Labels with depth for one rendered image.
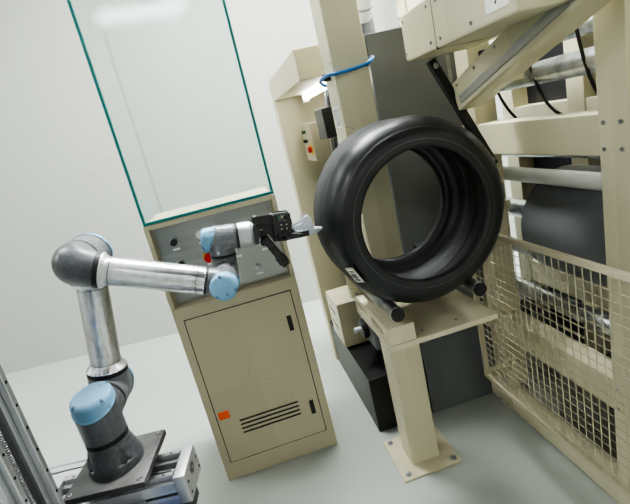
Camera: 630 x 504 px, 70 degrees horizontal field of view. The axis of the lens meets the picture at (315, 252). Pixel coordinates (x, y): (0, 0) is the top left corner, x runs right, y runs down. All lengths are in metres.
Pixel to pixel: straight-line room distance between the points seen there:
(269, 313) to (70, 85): 2.79
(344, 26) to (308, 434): 1.77
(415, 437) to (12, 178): 3.66
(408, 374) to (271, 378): 0.63
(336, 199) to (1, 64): 3.53
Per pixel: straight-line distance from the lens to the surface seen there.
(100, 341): 1.47
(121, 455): 1.47
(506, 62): 1.48
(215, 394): 2.17
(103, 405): 1.40
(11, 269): 4.66
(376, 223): 1.71
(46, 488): 1.36
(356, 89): 1.67
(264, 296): 2.00
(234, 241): 1.33
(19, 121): 4.39
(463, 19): 1.39
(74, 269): 1.27
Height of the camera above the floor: 1.50
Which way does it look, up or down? 15 degrees down
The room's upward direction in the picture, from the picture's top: 13 degrees counter-clockwise
